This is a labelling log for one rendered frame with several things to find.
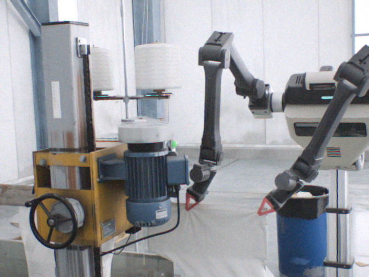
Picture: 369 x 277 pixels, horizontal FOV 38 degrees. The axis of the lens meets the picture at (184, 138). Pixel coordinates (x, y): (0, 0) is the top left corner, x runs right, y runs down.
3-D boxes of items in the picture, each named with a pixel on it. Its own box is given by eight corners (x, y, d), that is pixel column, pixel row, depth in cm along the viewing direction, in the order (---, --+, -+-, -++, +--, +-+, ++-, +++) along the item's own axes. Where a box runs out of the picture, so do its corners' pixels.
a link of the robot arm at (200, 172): (224, 150, 204) (204, 147, 208) (211, 153, 194) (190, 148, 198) (219, 181, 206) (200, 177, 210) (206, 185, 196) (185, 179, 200)
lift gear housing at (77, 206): (85, 230, 177) (84, 197, 175) (76, 235, 172) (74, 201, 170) (59, 228, 181) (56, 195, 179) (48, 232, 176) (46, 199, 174)
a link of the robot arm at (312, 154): (375, 77, 171) (349, 60, 177) (366, 78, 167) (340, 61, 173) (318, 181, 193) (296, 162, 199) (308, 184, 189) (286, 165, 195)
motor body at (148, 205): (178, 219, 186) (175, 147, 184) (160, 230, 172) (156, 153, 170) (139, 216, 192) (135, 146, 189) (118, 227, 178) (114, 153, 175)
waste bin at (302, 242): (338, 262, 448) (337, 185, 440) (330, 284, 400) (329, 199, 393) (280, 256, 466) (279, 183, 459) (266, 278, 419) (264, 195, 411)
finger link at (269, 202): (250, 209, 199) (268, 193, 196) (255, 204, 206) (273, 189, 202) (262, 223, 198) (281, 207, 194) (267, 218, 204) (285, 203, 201)
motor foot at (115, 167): (140, 178, 184) (139, 153, 183) (123, 184, 173) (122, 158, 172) (116, 177, 188) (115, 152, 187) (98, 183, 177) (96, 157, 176)
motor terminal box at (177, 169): (188, 186, 187) (188, 153, 186) (190, 193, 177) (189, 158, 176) (165, 188, 186) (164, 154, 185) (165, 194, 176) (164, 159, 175)
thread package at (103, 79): (122, 90, 205) (120, 46, 203) (103, 92, 192) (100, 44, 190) (89, 92, 210) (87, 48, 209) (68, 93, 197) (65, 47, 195)
